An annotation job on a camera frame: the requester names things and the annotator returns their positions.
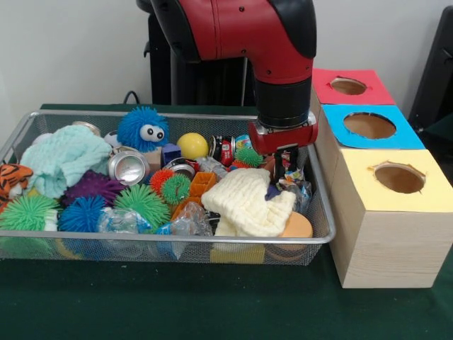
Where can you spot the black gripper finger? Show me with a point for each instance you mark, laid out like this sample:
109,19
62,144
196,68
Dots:
295,157
279,164

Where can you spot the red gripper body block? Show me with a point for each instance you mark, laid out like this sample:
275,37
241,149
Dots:
283,136

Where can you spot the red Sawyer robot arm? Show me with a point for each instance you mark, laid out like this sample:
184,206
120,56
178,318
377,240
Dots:
247,35

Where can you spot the wooden box with three holes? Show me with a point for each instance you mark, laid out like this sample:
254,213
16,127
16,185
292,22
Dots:
389,248

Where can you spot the cream knitted cloth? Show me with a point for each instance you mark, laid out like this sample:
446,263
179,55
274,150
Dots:
240,202

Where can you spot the yellow ball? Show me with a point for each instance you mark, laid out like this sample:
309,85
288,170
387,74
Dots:
193,145

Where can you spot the green spiky rubber ball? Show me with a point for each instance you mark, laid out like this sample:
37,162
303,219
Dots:
141,205
28,212

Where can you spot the blue fuzzy ball with eyes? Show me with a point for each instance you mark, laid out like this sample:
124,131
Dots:
134,127

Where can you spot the green cloth covered side table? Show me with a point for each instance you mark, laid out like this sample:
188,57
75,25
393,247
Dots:
442,131

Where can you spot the crushed silver can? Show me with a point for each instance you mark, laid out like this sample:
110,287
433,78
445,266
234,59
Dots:
129,168

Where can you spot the dark green tablecloth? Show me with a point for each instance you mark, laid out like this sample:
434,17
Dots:
212,301

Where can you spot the black flat panel stand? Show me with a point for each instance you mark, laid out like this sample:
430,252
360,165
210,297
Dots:
439,71

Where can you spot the purple spiky ball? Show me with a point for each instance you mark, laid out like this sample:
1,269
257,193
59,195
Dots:
92,187

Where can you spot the blue spiky rubber ball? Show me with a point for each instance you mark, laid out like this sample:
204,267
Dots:
81,214

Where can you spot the mint knitted cloth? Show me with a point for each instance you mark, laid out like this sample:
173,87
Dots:
63,159

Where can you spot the tiger plush toy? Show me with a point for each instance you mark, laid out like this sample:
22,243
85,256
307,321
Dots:
14,177

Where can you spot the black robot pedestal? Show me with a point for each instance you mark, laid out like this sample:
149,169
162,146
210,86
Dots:
159,71

